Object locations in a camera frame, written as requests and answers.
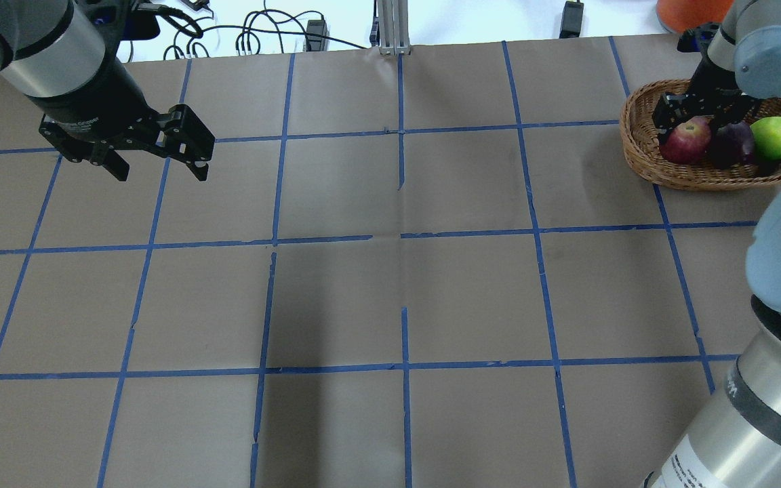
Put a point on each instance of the green apple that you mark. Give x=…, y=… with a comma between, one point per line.
x=767, y=138

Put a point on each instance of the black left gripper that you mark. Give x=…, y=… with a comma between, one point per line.
x=95, y=95

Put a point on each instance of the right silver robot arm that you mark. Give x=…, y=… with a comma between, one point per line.
x=735, y=439

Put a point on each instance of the orange bucket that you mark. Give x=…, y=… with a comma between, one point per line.
x=679, y=16

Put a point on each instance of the red apple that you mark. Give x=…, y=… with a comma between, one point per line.
x=688, y=143

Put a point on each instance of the woven wicker basket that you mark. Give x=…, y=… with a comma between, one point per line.
x=639, y=139

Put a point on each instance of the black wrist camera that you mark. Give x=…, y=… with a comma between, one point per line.
x=697, y=39

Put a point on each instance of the black power adapter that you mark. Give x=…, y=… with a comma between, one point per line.
x=571, y=19

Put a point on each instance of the aluminium frame post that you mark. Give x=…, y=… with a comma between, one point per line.
x=393, y=28

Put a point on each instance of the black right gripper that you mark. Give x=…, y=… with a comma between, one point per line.
x=717, y=83

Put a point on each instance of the black power brick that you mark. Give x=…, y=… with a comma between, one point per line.
x=316, y=33

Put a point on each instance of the dark purple apple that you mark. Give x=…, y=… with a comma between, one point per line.
x=732, y=145

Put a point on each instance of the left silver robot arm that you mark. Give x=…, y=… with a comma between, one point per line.
x=62, y=56

